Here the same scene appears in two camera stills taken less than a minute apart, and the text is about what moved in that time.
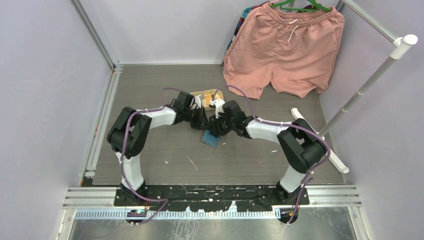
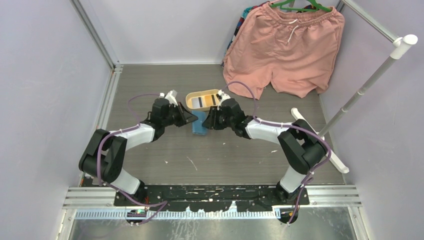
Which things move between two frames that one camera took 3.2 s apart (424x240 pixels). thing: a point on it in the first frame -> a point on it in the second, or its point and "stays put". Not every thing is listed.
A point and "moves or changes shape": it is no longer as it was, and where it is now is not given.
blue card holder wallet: [210, 139] moves or changes shape
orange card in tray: [208, 98] stays put
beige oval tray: [209, 95] stays put
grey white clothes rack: [401, 44] stays put
